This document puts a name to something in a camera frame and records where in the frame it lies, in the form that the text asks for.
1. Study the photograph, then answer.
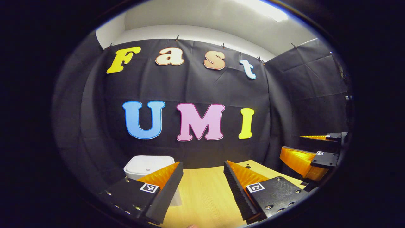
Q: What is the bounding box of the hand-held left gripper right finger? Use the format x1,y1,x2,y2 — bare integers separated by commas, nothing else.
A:
223,160,309,225

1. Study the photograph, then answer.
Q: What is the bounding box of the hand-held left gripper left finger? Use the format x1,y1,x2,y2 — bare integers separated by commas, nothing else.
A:
98,161,184,225

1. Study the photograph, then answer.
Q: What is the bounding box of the white desktop garbage bin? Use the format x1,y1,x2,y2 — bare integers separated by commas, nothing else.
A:
123,155,182,207

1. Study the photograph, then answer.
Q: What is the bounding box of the wooden desktop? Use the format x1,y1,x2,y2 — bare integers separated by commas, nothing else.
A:
149,159,306,228

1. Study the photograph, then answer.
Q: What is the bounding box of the black backdrop cloth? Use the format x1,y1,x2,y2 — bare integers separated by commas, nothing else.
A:
52,32,352,190

